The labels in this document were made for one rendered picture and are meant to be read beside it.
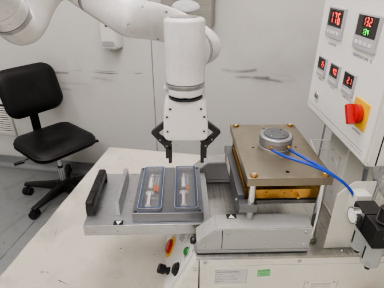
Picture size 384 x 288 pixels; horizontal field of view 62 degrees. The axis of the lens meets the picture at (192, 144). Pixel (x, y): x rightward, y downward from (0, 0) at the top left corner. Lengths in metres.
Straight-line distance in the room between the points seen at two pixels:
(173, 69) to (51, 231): 0.71
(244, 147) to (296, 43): 1.46
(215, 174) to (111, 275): 0.40
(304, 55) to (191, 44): 1.59
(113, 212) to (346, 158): 0.56
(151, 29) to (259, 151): 0.37
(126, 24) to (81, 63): 1.77
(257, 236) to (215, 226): 0.09
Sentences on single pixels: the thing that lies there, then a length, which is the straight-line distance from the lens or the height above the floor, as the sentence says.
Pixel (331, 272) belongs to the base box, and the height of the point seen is 0.87.
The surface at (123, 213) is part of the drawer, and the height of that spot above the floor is 0.97.
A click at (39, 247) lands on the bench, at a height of 0.75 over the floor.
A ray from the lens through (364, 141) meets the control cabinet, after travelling 0.70.
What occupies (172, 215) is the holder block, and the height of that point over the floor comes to 0.99.
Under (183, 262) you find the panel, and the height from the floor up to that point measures 0.87.
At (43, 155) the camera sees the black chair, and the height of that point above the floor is 0.48.
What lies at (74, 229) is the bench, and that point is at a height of 0.75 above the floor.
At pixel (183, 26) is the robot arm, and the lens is 0.65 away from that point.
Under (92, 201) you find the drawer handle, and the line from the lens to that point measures 0.80.
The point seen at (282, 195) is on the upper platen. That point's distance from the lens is 0.76.
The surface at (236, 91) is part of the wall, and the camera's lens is 2.24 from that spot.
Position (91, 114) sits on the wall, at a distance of 2.60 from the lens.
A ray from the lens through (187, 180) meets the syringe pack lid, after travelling 0.85.
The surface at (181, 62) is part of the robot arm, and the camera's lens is 0.66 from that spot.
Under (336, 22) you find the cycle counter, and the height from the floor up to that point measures 1.39.
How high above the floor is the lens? 1.48
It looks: 28 degrees down
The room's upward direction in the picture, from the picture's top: straight up
